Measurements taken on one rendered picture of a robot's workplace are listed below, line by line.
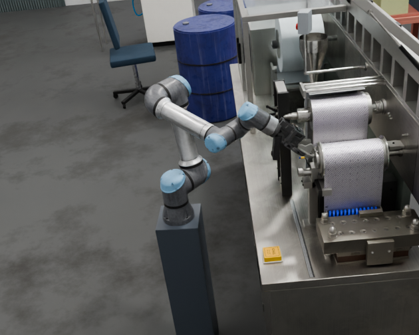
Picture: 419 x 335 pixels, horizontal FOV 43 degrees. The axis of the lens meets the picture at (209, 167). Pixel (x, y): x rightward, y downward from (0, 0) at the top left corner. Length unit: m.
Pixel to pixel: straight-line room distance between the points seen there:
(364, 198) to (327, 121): 0.36
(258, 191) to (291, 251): 0.48
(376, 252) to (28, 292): 2.41
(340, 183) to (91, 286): 2.01
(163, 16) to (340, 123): 5.75
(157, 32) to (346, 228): 6.10
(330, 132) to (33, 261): 2.47
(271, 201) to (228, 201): 1.63
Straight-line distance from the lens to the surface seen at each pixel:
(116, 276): 3.67
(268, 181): 2.71
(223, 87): 5.28
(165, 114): 2.19
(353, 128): 2.37
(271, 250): 2.23
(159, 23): 7.88
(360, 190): 2.24
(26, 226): 4.42
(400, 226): 2.22
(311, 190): 2.29
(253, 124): 2.06
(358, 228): 2.19
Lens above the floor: 2.37
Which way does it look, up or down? 31 degrees down
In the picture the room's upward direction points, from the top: 7 degrees counter-clockwise
